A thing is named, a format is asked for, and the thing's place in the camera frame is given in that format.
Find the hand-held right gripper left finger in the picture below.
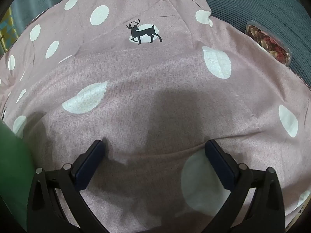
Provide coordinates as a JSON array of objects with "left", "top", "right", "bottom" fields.
[{"left": 26, "top": 139, "right": 111, "bottom": 233}]

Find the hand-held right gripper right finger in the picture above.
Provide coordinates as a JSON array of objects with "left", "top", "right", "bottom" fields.
[{"left": 204, "top": 139, "right": 285, "bottom": 233}]

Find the green plastic bowl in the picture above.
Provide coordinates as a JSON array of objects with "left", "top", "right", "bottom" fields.
[{"left": 0, "top": 121, "right": 33, "bottom": 232}]

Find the pink polka-dot deer blanket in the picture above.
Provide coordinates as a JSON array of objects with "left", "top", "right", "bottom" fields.
[{"left": 0, "top": 0, "right": 311, "bottom": 233}]

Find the clear packet of dried flowers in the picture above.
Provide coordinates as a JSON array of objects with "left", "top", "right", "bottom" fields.
[{"left": 245, "top": 21, "right": 292, "bottom": 66}]

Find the yellow patterned curtain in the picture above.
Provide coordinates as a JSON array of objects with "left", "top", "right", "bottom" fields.
[{"left": 0, "top": 6, "right": 18, "bottom": 52}]

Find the grey ribbed cushion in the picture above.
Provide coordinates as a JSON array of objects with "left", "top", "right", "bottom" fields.
[{"left": 202, "top": 0, "right": 311, "bottom": 88}]

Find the grey curtain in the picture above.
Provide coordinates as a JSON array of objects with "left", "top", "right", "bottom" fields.
[{"left": 8, "top": 0, "right": 73, "bottom": 30}]

